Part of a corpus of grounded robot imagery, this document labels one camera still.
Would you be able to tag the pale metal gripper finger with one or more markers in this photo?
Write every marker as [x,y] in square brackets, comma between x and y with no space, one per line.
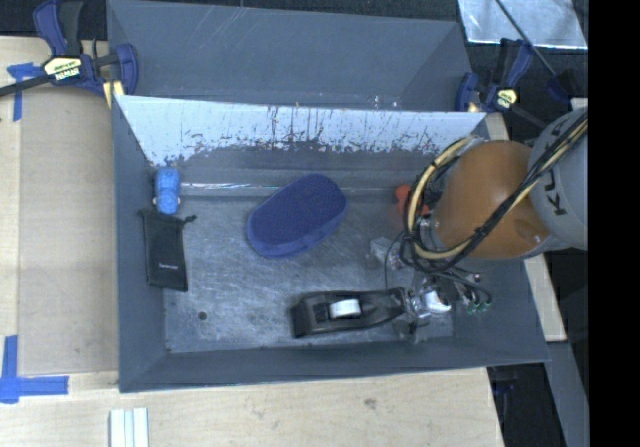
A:
[417,302]
[414,327]

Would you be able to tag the clear plastic thing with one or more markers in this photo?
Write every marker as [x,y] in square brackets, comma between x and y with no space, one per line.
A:
[382,252]

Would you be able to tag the black tape dispenser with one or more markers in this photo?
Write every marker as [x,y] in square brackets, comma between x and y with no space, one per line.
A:
[345,310]

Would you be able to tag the orange-red toy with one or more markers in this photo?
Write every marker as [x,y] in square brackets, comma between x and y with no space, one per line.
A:
[402,197]

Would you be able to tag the dark blue oval brush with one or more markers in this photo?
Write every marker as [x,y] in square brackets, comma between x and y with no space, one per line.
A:
[297,215]

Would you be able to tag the grey metal bin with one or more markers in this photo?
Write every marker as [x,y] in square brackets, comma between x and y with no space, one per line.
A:
[225,285]

